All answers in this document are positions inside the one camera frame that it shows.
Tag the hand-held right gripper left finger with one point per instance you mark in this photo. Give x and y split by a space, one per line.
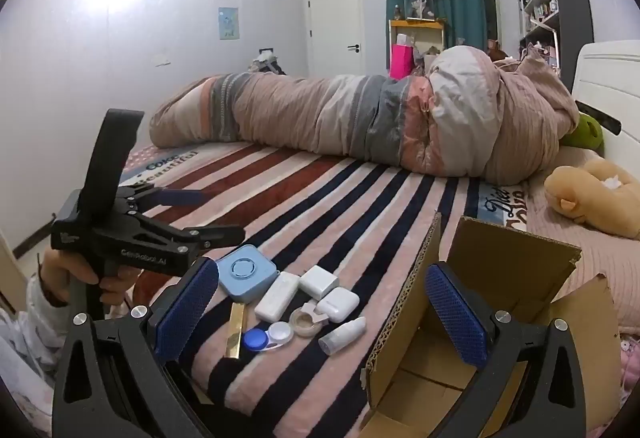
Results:
187 308

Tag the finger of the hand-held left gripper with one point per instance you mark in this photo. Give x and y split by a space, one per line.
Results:
210 236
182 198

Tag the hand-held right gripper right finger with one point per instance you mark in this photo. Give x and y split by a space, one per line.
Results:
457 323

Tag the blue square case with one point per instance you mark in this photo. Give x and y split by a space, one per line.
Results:
247 274

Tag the gold stick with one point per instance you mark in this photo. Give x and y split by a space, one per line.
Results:
235 333

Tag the blue white contact lens case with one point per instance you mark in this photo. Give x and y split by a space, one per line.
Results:
267 338

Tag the brown cardboard box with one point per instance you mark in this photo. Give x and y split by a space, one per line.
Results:
505 248

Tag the white rectangular case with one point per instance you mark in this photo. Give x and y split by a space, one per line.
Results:
276 300

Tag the white spray bottle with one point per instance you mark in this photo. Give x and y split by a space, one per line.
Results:
342 335

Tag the white charger block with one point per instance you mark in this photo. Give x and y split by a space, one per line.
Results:
318 280

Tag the white earbuds case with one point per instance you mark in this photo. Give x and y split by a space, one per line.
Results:
338 304

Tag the person's left forearm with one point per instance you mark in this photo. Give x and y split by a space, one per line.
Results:
42 320

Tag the person's left hand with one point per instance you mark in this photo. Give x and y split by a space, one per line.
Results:
57 275

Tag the striped blanket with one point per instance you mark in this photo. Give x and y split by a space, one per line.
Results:
350 198

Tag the dark clutter pile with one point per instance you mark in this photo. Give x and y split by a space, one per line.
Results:
267 63

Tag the rolled pink grey quilt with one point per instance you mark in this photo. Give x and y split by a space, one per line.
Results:
325 113

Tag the pink patterned cloth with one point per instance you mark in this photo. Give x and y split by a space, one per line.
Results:
630 363

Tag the brown plush toy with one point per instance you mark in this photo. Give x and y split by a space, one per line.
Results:
585 198

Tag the white patterned clothing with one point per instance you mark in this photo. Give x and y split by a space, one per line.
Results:
22 378

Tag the white door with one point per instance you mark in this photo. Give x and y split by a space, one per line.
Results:
332 28

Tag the green plush toy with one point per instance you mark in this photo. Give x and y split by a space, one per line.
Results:
587 133

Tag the pink gift bag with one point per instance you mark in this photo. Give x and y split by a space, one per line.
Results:
402 62

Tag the yellow side table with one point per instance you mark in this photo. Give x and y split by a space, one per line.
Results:
417 24

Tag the glass display case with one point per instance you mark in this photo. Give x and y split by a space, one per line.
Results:
417 0

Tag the small wall poster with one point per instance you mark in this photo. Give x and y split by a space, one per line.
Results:
229 23

